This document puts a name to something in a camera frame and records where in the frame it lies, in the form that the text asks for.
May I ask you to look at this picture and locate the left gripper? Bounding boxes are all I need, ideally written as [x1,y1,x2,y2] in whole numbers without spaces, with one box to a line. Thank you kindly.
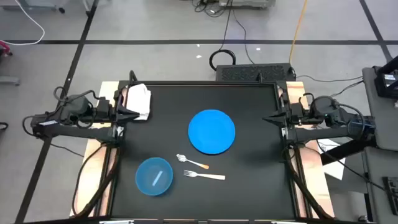
[96,98,140,123]

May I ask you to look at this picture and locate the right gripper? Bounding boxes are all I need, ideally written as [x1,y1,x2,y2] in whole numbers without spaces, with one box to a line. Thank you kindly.
[262,102,305,127]

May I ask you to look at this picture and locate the blue plate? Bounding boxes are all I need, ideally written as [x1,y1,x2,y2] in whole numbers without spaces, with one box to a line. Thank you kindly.
[187,109,236,156]

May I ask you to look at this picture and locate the light blue bowl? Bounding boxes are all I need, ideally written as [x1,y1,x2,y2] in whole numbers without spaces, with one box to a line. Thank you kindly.
[135,157,174,197]

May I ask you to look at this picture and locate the metal fork beige handle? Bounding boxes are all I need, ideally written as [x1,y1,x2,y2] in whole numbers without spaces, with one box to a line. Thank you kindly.
[183,169,226,181]

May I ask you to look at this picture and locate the folded white towel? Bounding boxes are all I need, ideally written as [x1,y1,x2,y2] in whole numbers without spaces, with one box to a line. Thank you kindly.
[126,83,152,121]

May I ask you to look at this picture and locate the black computer case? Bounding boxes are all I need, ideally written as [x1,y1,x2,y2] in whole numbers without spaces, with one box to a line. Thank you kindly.
[215,63,296,83]

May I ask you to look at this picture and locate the grey side bench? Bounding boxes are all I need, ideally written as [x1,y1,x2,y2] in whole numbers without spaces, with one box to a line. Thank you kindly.
[362,67,398,224]

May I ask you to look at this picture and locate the black device on bench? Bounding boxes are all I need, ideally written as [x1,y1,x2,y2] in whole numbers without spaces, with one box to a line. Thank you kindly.
[374,55,398,100]

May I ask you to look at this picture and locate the black keyboard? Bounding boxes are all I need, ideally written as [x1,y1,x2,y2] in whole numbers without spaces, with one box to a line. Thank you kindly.
[382,176,398,208]

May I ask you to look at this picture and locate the red object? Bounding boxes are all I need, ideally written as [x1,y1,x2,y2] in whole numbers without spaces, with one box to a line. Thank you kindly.
[0,40,13,58]

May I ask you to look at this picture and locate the metal spoon orange handle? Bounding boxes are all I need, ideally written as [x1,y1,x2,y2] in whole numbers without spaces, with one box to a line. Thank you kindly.
[176,153,210,170]

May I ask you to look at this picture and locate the black cable bundle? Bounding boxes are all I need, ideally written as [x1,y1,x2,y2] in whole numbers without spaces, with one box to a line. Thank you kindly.
[281,144,335,220]
[72,144,121,218]

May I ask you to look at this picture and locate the coiled black cable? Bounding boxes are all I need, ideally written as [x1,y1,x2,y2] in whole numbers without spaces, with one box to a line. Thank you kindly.
[208,49,236,72]

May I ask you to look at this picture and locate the yellow hanging cable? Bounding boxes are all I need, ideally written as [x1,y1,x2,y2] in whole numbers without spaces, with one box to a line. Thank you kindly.
[288,0,309,65]

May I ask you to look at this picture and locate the black hanging cable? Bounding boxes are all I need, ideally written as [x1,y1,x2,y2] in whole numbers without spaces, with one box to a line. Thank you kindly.
[219,6,256,65]

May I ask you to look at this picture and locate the white floor cable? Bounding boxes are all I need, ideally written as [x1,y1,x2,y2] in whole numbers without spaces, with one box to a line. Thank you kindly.
[0,0,46,46]

